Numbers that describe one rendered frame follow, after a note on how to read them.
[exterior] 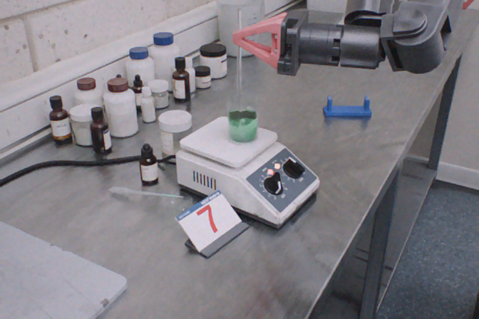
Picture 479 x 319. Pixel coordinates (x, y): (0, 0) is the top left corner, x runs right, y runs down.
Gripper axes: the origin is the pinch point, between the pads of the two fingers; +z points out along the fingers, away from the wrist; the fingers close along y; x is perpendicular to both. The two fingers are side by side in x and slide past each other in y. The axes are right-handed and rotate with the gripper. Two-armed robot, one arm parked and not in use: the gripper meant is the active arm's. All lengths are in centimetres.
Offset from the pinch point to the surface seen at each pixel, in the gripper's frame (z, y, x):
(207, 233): 0.8, 14.5, 24.4
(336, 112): -12.9, -31.8, 25.0
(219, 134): 3.7, -1.2, 17.0
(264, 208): -6.4, 9.2, 22.4
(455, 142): -57, -137, 83
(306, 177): -11.1, -0.2, 22.2
